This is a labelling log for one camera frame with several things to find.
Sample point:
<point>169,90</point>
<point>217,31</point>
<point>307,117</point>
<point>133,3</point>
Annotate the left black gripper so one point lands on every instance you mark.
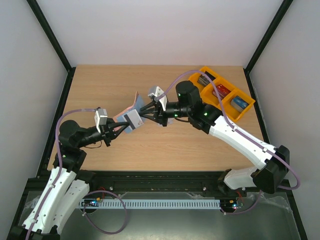
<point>107,133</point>

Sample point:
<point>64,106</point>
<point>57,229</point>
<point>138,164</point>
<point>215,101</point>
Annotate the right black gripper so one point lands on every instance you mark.
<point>161,113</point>

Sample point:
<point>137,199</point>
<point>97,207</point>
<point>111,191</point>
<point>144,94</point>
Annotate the pink leather card holder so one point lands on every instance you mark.
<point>137,104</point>

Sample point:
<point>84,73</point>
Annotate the white card with black stripe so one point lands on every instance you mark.
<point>134,120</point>

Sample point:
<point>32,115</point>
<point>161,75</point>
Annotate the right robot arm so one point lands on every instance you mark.
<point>269,162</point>

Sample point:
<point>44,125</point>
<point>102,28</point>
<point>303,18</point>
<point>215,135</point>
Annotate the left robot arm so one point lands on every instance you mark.
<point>68,184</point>

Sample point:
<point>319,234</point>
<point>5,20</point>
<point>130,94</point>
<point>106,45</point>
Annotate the yellow bin with red cards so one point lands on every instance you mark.
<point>209,95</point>

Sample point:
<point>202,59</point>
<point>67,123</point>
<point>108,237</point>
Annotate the yellow bin with black cards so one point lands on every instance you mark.
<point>194,77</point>

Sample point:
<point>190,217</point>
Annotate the black card stack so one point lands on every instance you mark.
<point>203,81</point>

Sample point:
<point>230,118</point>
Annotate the red card stack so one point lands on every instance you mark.
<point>222,91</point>

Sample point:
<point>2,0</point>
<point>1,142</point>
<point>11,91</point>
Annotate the blue card stack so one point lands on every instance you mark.
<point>239,104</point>

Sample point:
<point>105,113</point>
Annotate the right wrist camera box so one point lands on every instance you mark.
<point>156,94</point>

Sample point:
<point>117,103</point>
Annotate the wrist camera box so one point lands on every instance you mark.
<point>100,118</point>
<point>156,94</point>

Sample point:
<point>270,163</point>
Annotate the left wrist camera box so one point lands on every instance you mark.
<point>100,118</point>

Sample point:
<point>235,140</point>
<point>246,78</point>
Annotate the left black frame post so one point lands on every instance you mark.
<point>42,20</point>

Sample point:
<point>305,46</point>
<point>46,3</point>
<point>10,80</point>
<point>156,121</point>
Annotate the black frame post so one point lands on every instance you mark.
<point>279,15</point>
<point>42,20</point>

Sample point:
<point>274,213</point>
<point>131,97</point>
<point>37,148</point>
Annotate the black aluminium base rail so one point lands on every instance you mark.
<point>206,183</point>

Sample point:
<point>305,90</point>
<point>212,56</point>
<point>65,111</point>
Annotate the white slotted cable duct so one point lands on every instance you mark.
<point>154,204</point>

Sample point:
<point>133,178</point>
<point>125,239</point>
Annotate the right black frame post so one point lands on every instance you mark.
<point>279,15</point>

